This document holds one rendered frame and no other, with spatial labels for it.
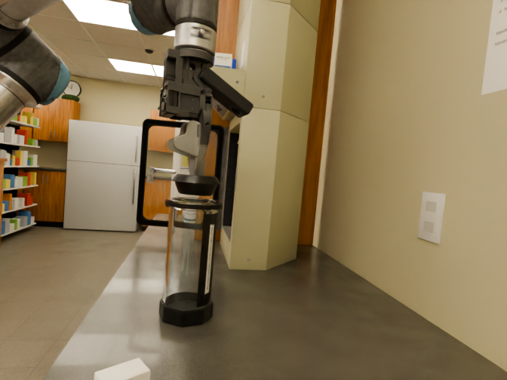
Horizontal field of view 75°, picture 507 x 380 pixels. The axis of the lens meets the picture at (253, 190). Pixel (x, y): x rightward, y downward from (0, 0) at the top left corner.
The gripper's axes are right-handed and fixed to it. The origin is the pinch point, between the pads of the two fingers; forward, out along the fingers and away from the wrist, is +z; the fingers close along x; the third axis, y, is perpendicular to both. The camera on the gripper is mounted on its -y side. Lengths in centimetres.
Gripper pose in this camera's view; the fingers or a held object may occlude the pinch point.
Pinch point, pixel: (198, 166)
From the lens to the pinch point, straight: 63.1
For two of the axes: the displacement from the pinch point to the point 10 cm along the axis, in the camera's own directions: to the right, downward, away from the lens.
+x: 4.4, 0.9, -8.9
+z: -0.8, 10.0, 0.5
